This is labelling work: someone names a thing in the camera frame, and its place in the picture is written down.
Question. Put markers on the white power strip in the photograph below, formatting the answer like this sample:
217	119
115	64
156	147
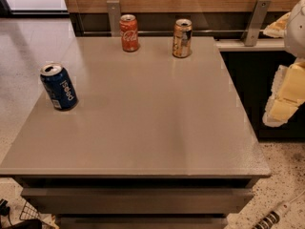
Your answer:
277	213

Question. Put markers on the upper grey drawer front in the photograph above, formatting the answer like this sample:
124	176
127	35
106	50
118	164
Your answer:
137	201

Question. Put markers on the metal bracket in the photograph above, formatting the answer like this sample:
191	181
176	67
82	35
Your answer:
251	34
114	13

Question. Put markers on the blue pepsi can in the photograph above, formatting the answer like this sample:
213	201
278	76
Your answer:
57	83

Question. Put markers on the horizontal metal rail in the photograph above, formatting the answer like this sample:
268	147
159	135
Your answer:
218	34

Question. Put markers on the black wire basket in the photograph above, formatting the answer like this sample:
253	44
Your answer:
29	218

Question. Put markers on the grey drawer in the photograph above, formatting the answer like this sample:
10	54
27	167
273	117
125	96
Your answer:
137	201
143	223

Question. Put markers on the lower grey drawer front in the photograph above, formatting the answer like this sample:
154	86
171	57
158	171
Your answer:
143	223

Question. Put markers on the red coke can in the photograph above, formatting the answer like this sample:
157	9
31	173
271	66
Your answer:
129	32

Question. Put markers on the right metal bracket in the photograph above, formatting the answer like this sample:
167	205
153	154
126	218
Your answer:
251	34

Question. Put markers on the orange gold soda can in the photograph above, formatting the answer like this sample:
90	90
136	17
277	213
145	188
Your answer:
182	38

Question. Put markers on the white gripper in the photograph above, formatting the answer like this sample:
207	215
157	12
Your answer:
295	29

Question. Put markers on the left metal bracket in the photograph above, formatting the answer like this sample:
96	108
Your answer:
114	13

